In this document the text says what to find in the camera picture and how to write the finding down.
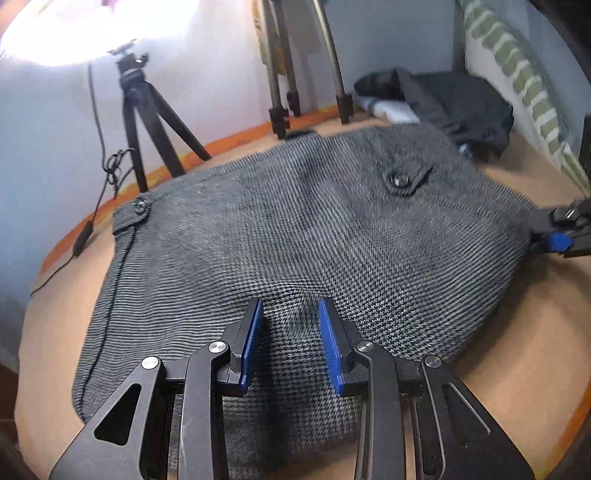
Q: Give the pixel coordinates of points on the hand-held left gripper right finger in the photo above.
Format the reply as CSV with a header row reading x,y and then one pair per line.
x,y
328,344

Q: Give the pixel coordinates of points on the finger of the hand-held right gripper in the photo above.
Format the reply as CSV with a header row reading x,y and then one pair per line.
x,y
558,241

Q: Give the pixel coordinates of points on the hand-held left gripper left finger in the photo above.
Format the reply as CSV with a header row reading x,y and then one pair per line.
x,y
252,344

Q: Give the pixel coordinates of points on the grey houndstooth pants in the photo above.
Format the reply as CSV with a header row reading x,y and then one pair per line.
x,y
295,240

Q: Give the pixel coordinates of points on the green striped pillow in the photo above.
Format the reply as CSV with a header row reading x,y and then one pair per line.
x,y
521,87

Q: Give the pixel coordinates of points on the dark folded clothes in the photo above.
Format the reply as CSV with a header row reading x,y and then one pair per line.
x,y
443,108

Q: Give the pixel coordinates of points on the white folded cloth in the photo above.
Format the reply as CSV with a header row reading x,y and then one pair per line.
x,y
392,110

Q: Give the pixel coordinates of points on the small black tripod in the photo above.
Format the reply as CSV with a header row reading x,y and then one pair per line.
x,y
138,115

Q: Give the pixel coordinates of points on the large metal tripod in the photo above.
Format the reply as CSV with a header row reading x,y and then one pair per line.
x,y
295,69

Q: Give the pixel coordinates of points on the bright lamp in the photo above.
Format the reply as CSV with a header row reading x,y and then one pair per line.
x,y
92,27

